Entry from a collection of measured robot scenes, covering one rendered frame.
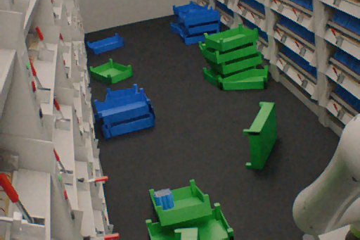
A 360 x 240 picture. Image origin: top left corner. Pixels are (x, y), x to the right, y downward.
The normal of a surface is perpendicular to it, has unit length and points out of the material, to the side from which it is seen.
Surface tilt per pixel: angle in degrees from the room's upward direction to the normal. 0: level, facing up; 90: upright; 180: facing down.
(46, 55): 90
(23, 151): 90
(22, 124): 90
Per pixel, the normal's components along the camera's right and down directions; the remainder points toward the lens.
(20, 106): 0.22, 0.38
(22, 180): 0.24, -0.91
